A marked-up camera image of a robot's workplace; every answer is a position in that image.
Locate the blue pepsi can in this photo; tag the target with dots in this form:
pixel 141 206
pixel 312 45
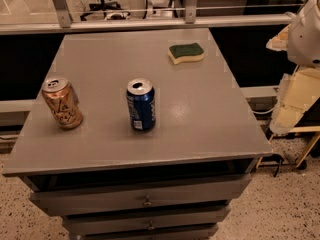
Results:
pixel 141 104

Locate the metal railing frame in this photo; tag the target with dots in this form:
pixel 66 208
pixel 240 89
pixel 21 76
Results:
pixel 63 16

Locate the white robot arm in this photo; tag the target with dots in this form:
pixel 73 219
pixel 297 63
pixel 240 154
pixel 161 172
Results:
pixel 303 47

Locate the orange la croix can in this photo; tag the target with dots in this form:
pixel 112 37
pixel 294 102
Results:
pixel 62 101

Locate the grey drawer cabinet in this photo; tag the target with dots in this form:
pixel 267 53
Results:
pixel 167 140

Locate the green and yellow sponge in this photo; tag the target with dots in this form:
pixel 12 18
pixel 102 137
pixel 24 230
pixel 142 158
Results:
pixel 185 53

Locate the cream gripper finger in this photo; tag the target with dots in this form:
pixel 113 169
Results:
pixel 297 93
pixel 279 41

